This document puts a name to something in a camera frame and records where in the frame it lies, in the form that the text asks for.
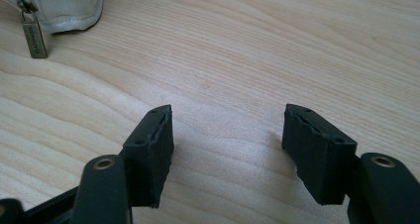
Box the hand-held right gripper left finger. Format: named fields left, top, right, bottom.
left=119, top=104, right=175, bottom=209

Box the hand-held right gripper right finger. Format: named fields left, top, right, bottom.
left=281, top=103, right=359, bottom=206

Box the metal zipper pull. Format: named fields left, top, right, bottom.
left=17, top=0, right=49, bottom=59

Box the white fabric pouch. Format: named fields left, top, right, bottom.
left=0, top=0, right=105, bottom=36

